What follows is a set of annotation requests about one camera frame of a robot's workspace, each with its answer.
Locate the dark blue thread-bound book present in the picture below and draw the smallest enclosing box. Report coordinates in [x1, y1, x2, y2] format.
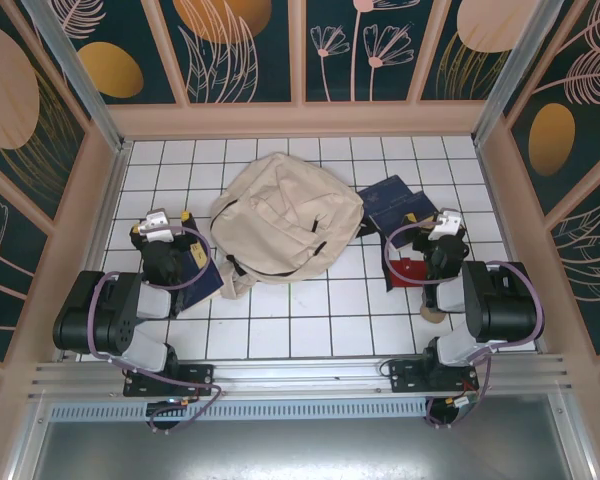
[357, 174, 415, 217]
[368, 189, 437, 250]
[175, 238, 226, 312]

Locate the beige fabric backpack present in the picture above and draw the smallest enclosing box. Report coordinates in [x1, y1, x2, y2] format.
[208, 152, 366, 301]

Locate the grey metal panel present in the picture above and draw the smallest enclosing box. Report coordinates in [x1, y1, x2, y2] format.
[9, 392, 599, 480]

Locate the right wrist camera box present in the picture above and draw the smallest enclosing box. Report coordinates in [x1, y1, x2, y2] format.
[426, 207, 465, 237]

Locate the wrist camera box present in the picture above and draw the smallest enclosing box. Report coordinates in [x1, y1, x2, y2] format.
[426, 207, 465, 237]
[138, 209, 175, 237]

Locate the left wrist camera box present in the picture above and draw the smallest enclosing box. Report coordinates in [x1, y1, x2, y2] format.
[138, 209, 175, 237]

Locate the aluminium table side rail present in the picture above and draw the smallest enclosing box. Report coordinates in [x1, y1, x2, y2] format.
[472, 139, 546, 354]
[57, 141, 134, 362]

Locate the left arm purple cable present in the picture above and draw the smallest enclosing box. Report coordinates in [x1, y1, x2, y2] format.
[86, 224, 226, 436]

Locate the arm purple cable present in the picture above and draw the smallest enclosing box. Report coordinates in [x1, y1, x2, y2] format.
[382, 222, 546, 431]
[86, 224, 226, 436]

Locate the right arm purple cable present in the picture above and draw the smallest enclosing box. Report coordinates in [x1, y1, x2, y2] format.
[382, 222, 546, 431]

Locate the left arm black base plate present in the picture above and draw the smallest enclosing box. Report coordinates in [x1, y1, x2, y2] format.
[123, 363, 216, 397]

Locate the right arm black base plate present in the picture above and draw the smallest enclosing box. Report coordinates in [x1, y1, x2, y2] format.
[388, 358, 481, 395]

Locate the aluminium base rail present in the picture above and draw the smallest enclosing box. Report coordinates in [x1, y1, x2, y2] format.
[27, 352, 576, 401]

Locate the aluminium frame post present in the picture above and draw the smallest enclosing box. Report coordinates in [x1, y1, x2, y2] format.
[471, 0, 567, 147]
[19, 0, 132, 156]

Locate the grey slotted cable duct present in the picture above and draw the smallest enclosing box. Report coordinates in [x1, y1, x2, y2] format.
[44, 401, 431, 422]

